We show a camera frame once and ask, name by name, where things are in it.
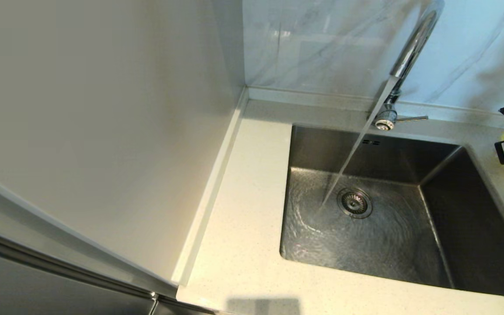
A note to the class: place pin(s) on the stainless steel sink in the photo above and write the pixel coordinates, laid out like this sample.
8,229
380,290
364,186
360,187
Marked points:
322,236

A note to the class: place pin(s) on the chrome gooseneck faucet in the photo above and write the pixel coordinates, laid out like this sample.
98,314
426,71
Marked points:
414,43

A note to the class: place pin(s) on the round metal drain strainer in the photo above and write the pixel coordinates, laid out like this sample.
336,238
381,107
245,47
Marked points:
355,203

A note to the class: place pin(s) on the tall cabinet side panel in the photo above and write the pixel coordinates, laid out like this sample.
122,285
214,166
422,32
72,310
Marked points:
103,109

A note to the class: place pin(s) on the chrome cabinet edge trim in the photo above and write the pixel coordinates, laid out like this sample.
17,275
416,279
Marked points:
59,265

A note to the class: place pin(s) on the tall cabinet steel front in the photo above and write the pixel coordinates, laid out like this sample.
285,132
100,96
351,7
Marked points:
37,288

